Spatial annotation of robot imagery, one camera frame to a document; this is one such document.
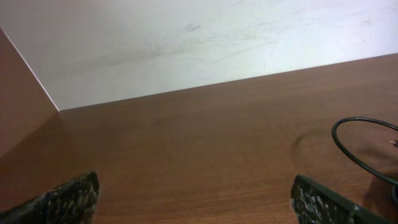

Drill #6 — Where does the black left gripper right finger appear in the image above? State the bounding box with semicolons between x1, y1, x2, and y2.
290;175;391;224

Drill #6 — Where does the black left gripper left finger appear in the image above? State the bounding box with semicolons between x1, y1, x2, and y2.
1;171;100;224

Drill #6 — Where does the black cable with loop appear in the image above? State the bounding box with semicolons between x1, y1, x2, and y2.
331;116;398;206

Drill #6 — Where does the brown side panel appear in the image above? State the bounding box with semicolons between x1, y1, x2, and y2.
1;30;58;155

